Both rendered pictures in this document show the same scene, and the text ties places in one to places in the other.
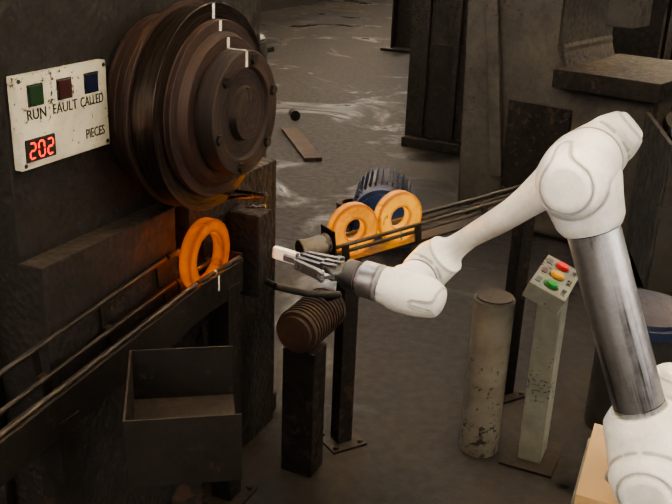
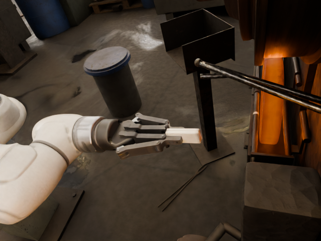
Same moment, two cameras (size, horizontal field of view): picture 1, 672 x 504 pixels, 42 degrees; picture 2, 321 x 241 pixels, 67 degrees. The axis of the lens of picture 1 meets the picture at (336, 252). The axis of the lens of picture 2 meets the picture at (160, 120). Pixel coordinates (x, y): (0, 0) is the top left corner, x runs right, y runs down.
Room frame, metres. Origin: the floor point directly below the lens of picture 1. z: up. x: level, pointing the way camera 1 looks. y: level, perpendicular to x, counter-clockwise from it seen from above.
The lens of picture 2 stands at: (2.38, 0.11, 1.11)
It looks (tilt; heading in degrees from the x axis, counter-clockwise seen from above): 41 degrees down; 184
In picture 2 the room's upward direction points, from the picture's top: 17 degrees counter-clockwise
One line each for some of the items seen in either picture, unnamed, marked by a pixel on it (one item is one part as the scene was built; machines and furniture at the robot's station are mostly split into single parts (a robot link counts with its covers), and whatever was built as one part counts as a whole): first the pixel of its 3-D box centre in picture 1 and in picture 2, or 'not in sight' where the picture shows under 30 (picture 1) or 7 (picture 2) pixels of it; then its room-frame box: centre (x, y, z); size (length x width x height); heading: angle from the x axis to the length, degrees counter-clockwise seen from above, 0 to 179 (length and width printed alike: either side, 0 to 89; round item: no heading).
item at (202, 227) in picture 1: (205, 254); (270, 100); (2.00, 0.32, 0.75); 0.18 x 0.03 x 0.18; 156
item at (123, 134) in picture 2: (320, 263); (143, 139); (2.01, 0.04, 0.74); 0.11 x 0.01 x 0.04; 64
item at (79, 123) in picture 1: (62, 112); not in sight; (1.73, 0.56, 1.15); 0.26 x 0.02 x 0.18; 156
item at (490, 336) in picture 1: (486, 374); not in sight; (2.35, -0.47, 0.26); 0.12 x 0.12 x 0.52
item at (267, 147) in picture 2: not in sight; (268, 137); (2.02, 0.32, 0.66); 0.19 x 0.07 x 0.01; 156
